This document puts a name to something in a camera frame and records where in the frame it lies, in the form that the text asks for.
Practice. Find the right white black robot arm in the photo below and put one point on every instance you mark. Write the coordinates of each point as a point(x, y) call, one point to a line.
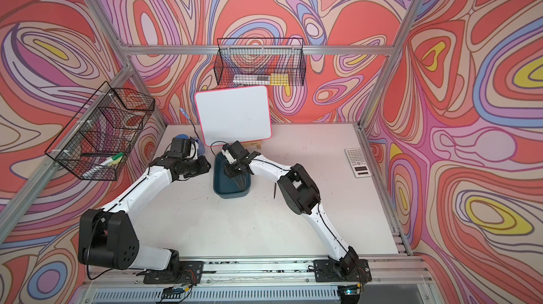
point(302, 196)

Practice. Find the teal plastic storage box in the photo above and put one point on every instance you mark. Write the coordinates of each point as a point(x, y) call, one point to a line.
point(226, 187)

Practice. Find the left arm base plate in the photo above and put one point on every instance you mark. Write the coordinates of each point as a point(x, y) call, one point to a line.
point(182, 272)

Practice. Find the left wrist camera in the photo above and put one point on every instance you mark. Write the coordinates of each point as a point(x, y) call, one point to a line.
point(176, 155)

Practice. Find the white calculator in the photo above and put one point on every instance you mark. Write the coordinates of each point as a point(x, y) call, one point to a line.
point(357, 162)

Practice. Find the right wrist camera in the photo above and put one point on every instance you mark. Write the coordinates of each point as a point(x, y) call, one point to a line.
point(228, 153)

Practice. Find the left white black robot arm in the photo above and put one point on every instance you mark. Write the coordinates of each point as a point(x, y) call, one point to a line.
point(107, 237)

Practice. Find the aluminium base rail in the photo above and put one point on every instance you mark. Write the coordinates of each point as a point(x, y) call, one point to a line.
point(385, 279)

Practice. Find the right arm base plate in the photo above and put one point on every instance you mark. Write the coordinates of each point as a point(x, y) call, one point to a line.
point(331, 271)

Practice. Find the white board pink frame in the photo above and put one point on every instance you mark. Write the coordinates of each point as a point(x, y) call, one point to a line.
point(239, 114)

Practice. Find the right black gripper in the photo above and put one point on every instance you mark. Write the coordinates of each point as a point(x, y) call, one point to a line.
point(230, 172)

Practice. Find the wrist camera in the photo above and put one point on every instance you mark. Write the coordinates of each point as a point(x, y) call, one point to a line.
point(176, 155)
point(228, 153)

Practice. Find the back black wire basket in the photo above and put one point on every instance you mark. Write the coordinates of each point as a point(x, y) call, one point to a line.
point(251, 61)

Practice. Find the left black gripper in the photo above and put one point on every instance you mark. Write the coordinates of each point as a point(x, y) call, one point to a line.
point(203, 166)

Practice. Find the left black wire basket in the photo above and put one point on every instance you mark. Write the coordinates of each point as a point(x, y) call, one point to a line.
point(108, 123)

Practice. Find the black wire basket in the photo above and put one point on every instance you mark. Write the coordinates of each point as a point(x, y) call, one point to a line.
point(108, 123)
point(251, 61)

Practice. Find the green white marker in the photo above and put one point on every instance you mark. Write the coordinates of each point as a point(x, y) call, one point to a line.
point(109, 162)

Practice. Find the blue desk gadget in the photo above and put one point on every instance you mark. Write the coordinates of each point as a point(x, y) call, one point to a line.
point(201, 149)

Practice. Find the yellow item in basket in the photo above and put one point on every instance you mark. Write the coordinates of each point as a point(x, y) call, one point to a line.
point(279, 80)

